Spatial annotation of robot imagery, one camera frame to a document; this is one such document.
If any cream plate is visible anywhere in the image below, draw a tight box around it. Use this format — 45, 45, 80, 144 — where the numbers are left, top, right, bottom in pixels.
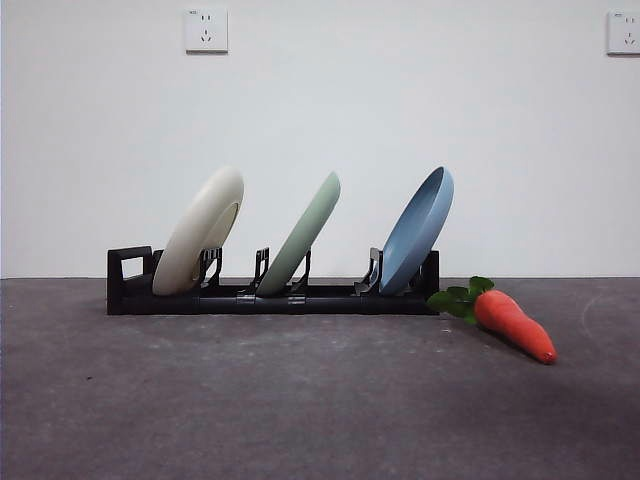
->
152, 165, 246, 297

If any green plate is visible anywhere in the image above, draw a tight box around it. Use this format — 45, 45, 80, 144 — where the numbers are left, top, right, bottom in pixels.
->
255, 171, 343, 297

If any orange carrot with green leaves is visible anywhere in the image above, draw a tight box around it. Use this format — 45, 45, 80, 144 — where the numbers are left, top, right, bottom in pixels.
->
426, 275, 558, 366

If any white wall socket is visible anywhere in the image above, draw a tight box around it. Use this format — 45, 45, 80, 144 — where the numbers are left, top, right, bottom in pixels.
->
606, 10, 640, 56
185, 6, 230, 55

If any black plate rack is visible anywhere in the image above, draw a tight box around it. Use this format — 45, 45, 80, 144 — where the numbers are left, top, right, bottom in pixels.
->
106, 244, 441, 317

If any blue plate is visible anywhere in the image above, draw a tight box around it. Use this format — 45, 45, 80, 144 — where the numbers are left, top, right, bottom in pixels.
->
378, 166, 455, 295

